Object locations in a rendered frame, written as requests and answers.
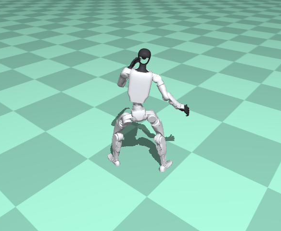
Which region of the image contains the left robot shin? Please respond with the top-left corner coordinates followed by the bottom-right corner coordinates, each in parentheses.
top-left (112, 134), bottom-right (122, 161)

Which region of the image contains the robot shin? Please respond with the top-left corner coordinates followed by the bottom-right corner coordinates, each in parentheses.
top-left (156, 136), bottom-right (166, 166)
top-left (112, 134), bottom-right (122, 161)

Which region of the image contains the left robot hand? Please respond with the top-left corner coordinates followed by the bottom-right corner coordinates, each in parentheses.
top-left (128, 57), bottom-right (141, 69)

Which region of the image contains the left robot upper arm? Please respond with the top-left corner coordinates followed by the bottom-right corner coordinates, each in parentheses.
top-left (117, 67), bottom-right (131, 87)

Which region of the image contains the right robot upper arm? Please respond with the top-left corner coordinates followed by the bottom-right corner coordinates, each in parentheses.
top-left (153, 73), bottom-right (170, 101)

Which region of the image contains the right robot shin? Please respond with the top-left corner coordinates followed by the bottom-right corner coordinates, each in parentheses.
top-left (156, 136), bottom-right (166, 166)

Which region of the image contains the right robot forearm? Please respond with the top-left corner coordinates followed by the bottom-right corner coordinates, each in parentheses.
top-left (167, 92), bottom-right (184, 109)

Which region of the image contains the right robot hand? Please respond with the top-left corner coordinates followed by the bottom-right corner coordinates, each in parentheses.
top-left (180, 105), bottom-right (189, 116)

